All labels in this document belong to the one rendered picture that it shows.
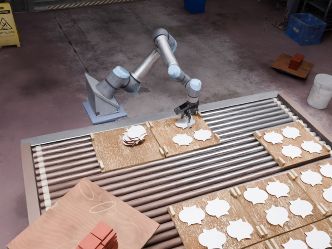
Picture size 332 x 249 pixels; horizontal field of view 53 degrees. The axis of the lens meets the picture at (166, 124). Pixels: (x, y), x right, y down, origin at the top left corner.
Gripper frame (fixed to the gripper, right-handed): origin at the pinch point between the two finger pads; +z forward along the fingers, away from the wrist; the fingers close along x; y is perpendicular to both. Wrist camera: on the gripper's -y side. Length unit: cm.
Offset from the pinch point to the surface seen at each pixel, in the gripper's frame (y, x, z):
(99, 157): -65, -13, 5
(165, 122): -11.9, 5.9, 1.5
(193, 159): -7.9, -32.3, 3.1
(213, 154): 6.8, -32.5, 2.2
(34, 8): -58, 458, 92
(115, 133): -49.1, 5.4, 3.9
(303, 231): 23, -101, -1
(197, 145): -0.4, -22.7, 0.8
